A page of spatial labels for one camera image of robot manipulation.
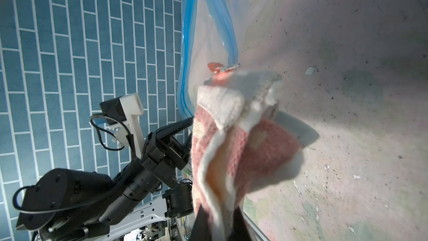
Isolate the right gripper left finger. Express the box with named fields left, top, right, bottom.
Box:
left=188, top=206, right=212, bottom=241

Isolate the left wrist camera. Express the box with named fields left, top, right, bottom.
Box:
left=100, top=93, right=145, bottom=158

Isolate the clear vacuum bag blue zipper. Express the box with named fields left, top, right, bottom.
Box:
left=177, top=0, right=285, bottom=118

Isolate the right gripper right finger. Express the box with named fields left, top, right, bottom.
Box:
left=230, top=208, right=253, bottom=241

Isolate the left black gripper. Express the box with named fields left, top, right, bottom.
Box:
left=140, top=117, right=193, bottom=189

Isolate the orange white towel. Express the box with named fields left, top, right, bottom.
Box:
left=191, top=71, right=300, bottom=241

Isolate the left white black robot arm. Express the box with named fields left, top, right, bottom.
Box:
left=12, top=118, right=193, bottom=241

